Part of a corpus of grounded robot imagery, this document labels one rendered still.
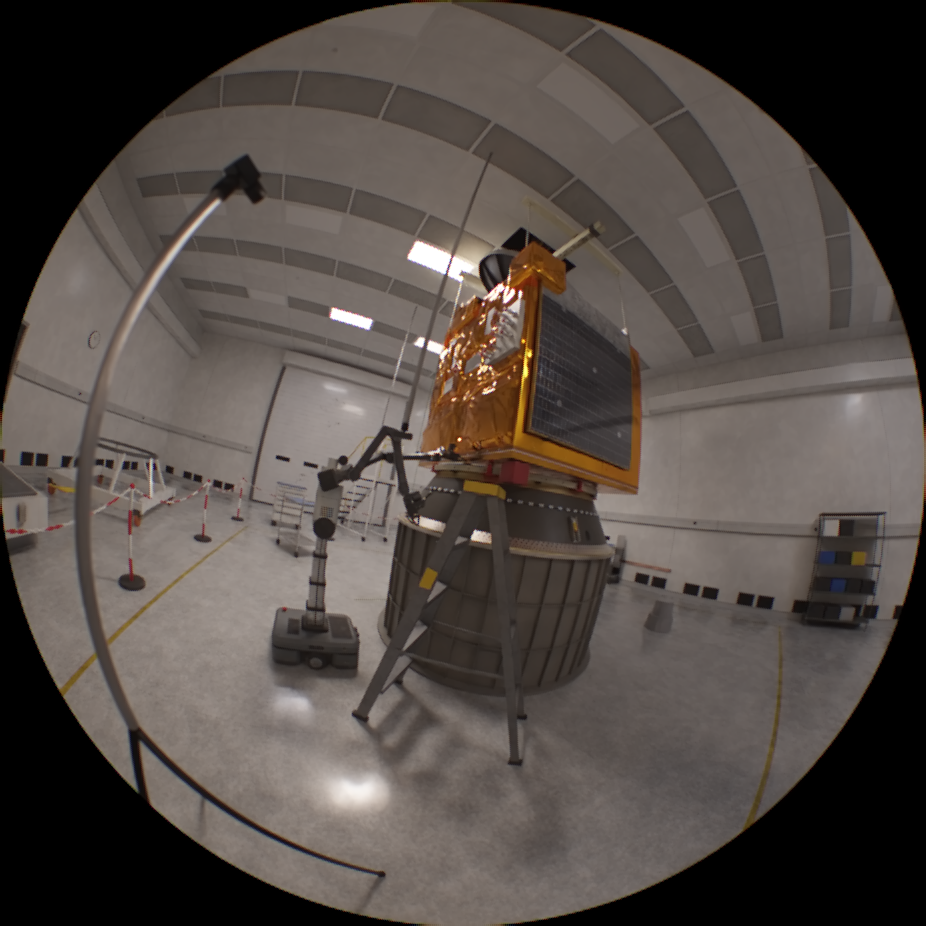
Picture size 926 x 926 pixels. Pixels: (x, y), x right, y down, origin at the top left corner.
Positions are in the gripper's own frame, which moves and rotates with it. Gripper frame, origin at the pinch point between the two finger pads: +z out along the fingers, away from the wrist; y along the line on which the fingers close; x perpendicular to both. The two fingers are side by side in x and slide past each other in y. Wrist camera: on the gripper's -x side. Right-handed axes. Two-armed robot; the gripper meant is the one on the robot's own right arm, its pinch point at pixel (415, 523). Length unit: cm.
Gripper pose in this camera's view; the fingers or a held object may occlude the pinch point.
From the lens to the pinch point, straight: 197.2
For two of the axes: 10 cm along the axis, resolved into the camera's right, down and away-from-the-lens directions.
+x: -8.3, 3.0, -4.8
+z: 2.7, 9.5, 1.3
